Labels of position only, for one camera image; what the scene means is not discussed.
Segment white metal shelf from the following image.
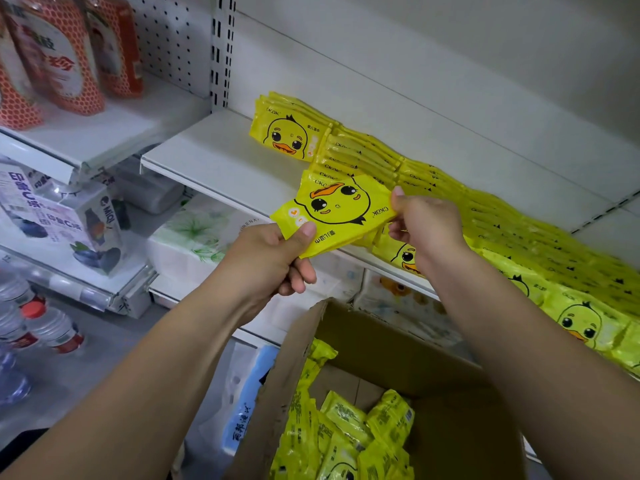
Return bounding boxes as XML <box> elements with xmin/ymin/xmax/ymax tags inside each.
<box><xmin>140</xmin><ymin>0</ymin><xmax>640</xmax><ymax>466</ymax></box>

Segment MIQI boxes with fruit print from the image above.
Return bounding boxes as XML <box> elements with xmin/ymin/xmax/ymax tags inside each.
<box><xmin>0</xmin><ymin>159</ymin><xmax>126</xmax><ymax>276</ymax></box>

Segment person's left hand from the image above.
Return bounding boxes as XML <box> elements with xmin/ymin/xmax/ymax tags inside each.
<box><xmin>205</xmin><ymin>223</ymin><xmax>318</xmax><ymax>321</ymax></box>

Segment pack of red-capped bottles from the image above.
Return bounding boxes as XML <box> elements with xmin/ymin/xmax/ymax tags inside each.
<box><xmin>0</xmin><ymin>269</ymin><xmax>86</xmax><ymax>406</ymax></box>

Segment white blue plastic bag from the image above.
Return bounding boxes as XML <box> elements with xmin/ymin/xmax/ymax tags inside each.
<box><xmin>185</xmin><ymin>339</ymin><xmax>281</xmax><ymax>480</ymax></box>

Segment person's black trousers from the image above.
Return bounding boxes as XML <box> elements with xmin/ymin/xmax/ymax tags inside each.
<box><xmin>0</xmin><ymin>429</ymin><xmax>46</xmax><ymax>480</ymax></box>

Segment white pegboard shelf unit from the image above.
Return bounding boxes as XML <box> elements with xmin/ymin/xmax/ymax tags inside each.
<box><xmin>0</xmin><ymin>0</ymin><xmax>236</xmax><ymax>321</ymax></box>

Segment person's right forearm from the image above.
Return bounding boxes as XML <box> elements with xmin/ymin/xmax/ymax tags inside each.
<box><xmin>425</xmin><ymin>245</ymin><xmax>640</xmax><ymax>480</ymax></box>

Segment person's left forearm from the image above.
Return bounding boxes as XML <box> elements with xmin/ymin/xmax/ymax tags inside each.
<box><xmin>0</xmin><ymin>289</ymin><xmax>261</xmax><ymax>480</ymax></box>

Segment yellow duck packet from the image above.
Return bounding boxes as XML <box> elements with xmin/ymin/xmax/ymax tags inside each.
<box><xmin>262</xmin><ymin>91</ymin><xmax>339</xmax><ymax>111</ymax></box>
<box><xmin>255</xmin><ymin>99</ymin><xmax>333</xmax><ymax>121</ymax></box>
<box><xmin>270</xmin><ymin>169</ymin><xmax>397</xmax><ymax>259</ymax></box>
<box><xmin>250</xmin><ymin>107</ymin><xmax>326</xmax><ymax>162</ymax></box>

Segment brown cardboard box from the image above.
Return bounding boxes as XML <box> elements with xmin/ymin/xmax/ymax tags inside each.
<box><xmin>225</xmin><ymin>297</ymin><xmax>526</xmax><ymax>480</ymax></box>

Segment person's right hand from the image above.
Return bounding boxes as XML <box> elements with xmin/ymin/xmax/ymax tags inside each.
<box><xmin>388</xmin><ymin>187</ymin><xmax>471</xmax><ymax>281</ymax></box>

